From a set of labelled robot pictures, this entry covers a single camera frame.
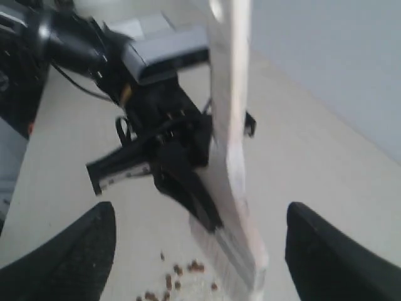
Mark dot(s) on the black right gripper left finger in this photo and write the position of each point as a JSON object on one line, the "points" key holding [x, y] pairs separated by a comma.
{"points": [[73, 265]]}

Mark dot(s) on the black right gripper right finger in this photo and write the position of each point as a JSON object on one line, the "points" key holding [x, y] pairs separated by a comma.
{"points": [[326, 264]]}

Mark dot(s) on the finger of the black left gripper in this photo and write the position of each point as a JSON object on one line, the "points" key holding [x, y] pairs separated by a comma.
{"points": [[175, 177]]}

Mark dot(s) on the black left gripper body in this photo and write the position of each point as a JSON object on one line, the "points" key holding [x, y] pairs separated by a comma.
{"points": [[154, 115]]}

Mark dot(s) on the wooden paint brush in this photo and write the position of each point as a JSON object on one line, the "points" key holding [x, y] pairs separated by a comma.
{"points": [[236, 250]]}

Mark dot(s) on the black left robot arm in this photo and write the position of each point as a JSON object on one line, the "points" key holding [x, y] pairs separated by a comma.
{"points": [[80, 45]]}

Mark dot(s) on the pile of brown pellets and grains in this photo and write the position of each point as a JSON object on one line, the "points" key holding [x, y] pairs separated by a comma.
{"points": [[187, 280]]}

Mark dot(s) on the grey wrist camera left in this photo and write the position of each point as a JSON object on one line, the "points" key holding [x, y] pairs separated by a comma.
{"points": [[152, 49]]}

